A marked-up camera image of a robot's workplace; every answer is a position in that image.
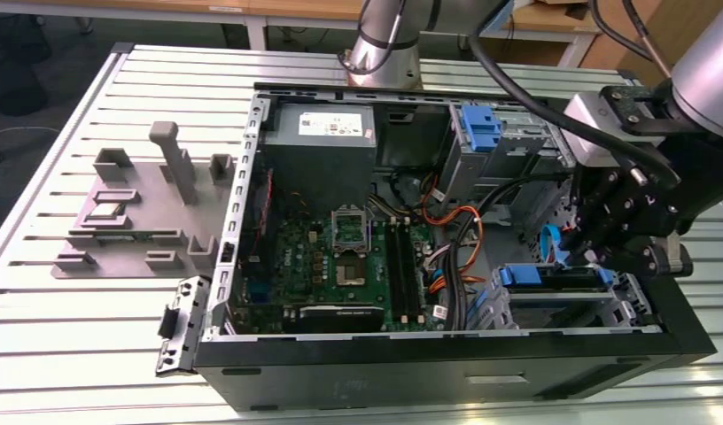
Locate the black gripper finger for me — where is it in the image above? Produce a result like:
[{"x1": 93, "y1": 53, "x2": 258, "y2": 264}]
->
[{"x1": 564, "y1": 166, "x2": 679, "y2": 267}]

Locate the hard disk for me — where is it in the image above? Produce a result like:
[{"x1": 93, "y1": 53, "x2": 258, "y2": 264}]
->
[{"x1": 497, "y1": 263, "x2": 620, "y2": 296}]

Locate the grey metal disk bay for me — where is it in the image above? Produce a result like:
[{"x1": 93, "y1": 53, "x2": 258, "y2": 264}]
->
[{"x1": 488, "y1": 261, "x2": 640, "y2": 329}]

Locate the grey optical drive cage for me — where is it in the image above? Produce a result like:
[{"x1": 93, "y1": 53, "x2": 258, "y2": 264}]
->
[{"x1": 440, "y1": 102, "x2": 579, "y2": 205}]

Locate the blue drive latch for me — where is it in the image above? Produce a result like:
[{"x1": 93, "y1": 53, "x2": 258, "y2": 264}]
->
[{"x1": 460, "y1": 104, "x2": 503, "y2": 152}]

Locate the wooden cabinet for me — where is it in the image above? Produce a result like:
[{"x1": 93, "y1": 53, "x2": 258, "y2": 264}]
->
[{"x1": 579, "y1": 0, "x2": 723, "y2": 89}]

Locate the black RAM slot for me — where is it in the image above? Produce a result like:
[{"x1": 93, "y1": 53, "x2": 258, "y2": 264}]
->
[
  {"x1": 397, "y1": 216, "x2": 428, "y2": 323},
  {"x1": 383, "y1": 217, "x2": 411, "y2": 323}
]

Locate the CPU socket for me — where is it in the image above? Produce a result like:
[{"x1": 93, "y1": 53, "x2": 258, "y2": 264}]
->
[{"x1": 333, "y1": 259, "x2": 375, "y2": 289}]

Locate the metal socket cover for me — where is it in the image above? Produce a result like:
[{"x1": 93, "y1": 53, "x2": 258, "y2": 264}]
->
[{"x1": 329, "y1": 204, "x2": 375, "y2": 259}]

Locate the black PC case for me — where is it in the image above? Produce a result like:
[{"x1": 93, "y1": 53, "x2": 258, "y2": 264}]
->
[{"x1": 192, "y1": 81, "x2": 718, "y2": 412}]

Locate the grey power supply unit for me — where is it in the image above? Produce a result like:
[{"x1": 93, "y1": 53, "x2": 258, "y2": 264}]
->
[{"x1": 258, "y1": 102, "x2": 379, "y2": 209}]

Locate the black graphics card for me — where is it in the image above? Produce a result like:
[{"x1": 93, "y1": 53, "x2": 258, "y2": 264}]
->
[{"x1": 281, "y1": 304, "x2": 387, "y2": 334}]

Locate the green motherboard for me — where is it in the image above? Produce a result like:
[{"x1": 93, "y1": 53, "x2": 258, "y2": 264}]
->
[{"x1": 233, "y1": 194, "x2": 451, "y2": 333}]

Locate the grey parts rack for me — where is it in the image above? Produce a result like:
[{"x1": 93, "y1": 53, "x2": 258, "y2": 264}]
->
[{"x1": 48, "y1": 120, "x2": 238, "y2": 281}]

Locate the green RAM stick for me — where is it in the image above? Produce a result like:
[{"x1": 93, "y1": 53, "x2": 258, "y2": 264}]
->
[{"x1": 68, "y1": 228, "x2": 180, "y2": 243}]

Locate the silver CPU chip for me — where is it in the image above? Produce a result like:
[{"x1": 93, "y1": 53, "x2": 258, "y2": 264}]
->
[{"x1": 86, "y1": 204, "x2": 126, "y2": 222}]

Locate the black office chair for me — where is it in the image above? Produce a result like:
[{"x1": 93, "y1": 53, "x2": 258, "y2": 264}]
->
[{"x1": 0, "y1": 12, "x2": 53, "y2": 117}]

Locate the blue data wire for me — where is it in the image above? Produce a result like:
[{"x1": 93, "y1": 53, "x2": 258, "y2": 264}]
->
[{"x1": 538, "y1": 223, "x2": 568, "y2": 267}]

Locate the black camera silver bracket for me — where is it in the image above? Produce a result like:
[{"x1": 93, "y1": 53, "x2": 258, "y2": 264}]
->
[{"x1": 648, "y1": 233, "x2": 695, "y2": 279}]

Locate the orange wire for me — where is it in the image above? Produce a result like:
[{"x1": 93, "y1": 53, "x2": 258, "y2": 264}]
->
[{"x1": 420, "y1": 205, "x2": 487, "y2": 284}]

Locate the black cable bundle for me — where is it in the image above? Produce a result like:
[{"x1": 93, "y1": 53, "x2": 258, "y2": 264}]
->
[{"x1": 443, "y1": 174, "x2": 574, "y2": 331}]

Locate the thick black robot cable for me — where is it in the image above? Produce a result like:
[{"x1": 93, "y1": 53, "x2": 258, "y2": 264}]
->
[{"x1": 467, "y1": 33, "x2": 683, "y2": 189}]

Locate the wooden desk white frame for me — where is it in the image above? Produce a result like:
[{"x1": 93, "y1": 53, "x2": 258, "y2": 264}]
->
[{"x1": 17, "y1": 0, "x2": 608, "y2": 67}]

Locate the thin red wire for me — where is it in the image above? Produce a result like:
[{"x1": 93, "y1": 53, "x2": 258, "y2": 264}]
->
[{"x1": 248, "y1": 170, "x2": 275, "y2": 262}]

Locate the grey case side bracket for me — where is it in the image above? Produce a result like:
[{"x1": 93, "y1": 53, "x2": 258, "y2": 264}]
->
[{"x1": 153, "y1": 274, "x2": 213, "y2": 377}]

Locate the white floor cable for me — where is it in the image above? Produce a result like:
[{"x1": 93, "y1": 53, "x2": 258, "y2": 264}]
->
[{"x1": 0, "y1": 126, "x2": 61, "y2": 139}]

